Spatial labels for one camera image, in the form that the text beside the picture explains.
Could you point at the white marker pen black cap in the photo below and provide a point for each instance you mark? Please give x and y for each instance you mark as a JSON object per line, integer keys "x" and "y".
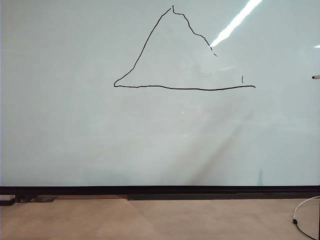
{"x": 316, "y": 77}

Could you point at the whiteboard with black frame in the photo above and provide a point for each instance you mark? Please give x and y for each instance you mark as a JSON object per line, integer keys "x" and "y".
{"x": 62, "y": 125}

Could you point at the black floor bracket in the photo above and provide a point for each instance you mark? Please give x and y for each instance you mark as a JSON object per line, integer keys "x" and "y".
{"x": 25, "y": 199}

